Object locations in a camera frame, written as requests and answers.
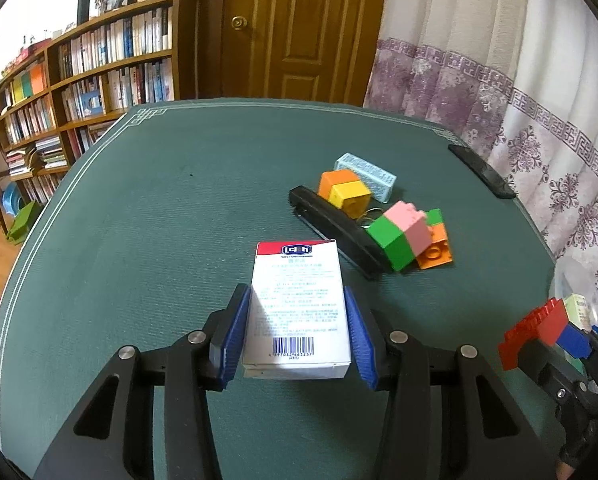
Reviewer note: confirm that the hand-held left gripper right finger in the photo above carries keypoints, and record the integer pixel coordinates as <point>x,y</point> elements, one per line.
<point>361,340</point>

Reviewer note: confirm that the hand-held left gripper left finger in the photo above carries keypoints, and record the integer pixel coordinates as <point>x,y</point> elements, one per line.
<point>231,335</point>

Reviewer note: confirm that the blue building block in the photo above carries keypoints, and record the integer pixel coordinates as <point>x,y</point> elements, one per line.
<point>574,342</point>

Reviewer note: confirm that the large red building block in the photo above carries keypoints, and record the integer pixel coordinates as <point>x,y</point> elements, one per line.
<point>544,325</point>

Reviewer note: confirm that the yellow and green box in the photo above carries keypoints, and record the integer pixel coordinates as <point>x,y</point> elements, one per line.
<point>579,307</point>

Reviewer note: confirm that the white box with red label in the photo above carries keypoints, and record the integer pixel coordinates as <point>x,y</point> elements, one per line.
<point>296,310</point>

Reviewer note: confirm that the clear plastic container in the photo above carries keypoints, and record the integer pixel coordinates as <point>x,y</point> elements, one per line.
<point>569,280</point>

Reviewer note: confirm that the green and pink building block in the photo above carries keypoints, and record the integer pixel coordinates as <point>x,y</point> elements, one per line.
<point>394,242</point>

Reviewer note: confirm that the black stapler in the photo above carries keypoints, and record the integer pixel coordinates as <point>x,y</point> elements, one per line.
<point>339,232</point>

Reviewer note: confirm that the green covered desktop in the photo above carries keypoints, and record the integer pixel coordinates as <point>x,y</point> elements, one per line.
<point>179,210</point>

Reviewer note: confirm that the orange and yellow building block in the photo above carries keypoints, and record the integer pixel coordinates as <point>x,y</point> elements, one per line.
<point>346,195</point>

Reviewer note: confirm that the light blue patterned box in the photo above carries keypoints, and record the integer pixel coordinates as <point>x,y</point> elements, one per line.
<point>374,177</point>

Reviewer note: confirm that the black smartphone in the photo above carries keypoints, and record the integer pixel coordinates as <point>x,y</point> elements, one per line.
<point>481,170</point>

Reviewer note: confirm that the green plastic object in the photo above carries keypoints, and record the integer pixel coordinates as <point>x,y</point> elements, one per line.
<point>24,222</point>

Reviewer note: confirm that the blue plastic basin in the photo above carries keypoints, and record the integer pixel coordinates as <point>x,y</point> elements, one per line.
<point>11,196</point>

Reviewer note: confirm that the wooden bookshelf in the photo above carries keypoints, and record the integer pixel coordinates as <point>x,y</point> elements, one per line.
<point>184,45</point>

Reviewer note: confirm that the white and purple patterned curtain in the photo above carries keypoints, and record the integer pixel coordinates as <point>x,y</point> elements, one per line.
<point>504,60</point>

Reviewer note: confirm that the wooden door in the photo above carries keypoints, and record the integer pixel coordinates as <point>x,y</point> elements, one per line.
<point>304,35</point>

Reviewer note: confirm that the brass door knob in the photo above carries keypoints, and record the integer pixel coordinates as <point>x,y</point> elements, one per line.
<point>239,23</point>

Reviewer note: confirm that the rows of books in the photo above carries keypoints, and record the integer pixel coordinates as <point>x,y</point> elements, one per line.
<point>129,35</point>

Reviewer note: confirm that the black speaker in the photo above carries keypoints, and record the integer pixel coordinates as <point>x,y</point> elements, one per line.
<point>83,7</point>

